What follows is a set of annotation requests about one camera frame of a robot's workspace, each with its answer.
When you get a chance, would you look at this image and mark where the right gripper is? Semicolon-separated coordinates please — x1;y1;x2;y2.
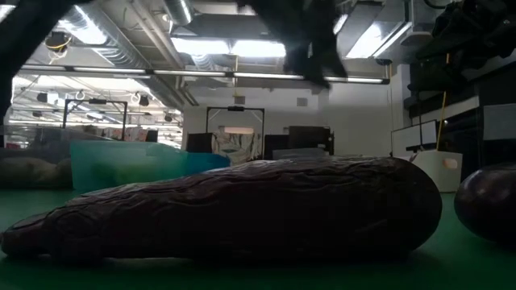
406;0;485;93

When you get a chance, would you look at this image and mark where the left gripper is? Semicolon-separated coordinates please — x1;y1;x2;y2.
237;0;349;89

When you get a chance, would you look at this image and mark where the green cucumber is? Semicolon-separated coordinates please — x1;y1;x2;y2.
96;163;136;187

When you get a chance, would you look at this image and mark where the white board panel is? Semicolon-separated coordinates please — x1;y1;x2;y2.
390;119;439;158

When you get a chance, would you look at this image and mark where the black monitor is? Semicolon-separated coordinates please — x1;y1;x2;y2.
286;125;335;156
264;135;289;160
185;132;214;153

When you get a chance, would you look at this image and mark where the dark transparent plastic bin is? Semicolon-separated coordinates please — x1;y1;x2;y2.
272;147;331;161

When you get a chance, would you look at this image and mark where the white plastic bin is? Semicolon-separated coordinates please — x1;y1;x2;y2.
410;149;464;193

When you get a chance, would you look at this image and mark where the white patterned cloth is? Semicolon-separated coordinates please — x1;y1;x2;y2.
211;130;263;164

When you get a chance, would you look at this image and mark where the long ceiling light strip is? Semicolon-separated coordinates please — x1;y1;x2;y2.
22;64;391;85

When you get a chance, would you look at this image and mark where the dark purple eggplant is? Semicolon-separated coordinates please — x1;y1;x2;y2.
453;163;516;245
0;155;443;263

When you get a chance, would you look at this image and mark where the blue plastic bin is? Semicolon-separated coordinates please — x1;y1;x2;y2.
186;151;231;175

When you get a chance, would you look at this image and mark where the teal plastic bin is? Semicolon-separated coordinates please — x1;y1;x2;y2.
70;139;190;193

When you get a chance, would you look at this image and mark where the dark grey plastic bin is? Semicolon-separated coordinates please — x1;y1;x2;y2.
0;147;74;190

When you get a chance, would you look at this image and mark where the clear plastic bin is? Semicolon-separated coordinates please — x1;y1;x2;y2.
0;125;106;151

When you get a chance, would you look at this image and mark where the black metal frame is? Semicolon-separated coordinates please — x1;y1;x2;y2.
62;99;129;141
206;106;266;160

